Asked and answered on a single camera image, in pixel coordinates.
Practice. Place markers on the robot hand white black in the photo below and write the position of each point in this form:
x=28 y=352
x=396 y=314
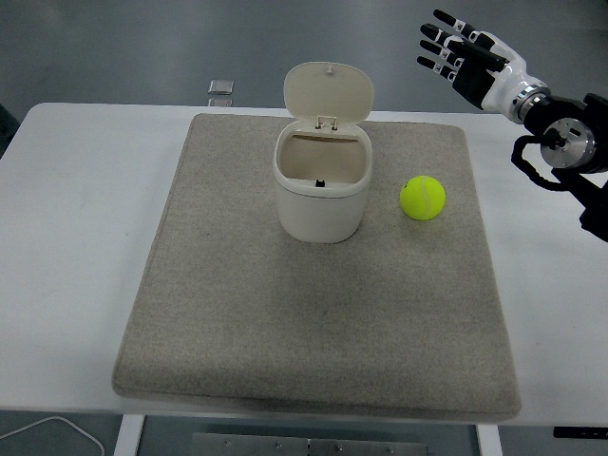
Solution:
x=501 y=78

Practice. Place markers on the yellow tennis ball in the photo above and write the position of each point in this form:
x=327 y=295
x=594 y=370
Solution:
x=423 y=198

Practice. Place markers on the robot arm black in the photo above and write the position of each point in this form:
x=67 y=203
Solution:
x=570 y=142

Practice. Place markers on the cream plastic box with lid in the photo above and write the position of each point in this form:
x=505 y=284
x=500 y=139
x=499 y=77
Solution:
x=318 y=214

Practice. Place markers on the small silver floor plate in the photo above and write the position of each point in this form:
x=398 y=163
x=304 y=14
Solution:
x=219 y=102
x=221 y=87

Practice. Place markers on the beige fabric mat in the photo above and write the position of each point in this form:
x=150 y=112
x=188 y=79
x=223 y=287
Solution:
x=285 y=309

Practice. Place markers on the black table control panel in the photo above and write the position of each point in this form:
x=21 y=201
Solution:
x=579 y=432

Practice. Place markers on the white table leg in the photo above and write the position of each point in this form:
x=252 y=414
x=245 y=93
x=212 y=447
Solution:
x=128 y=437
x=489 y=442

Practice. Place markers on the grey metal plate with screws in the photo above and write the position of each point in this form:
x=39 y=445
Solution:
x=247 y=446

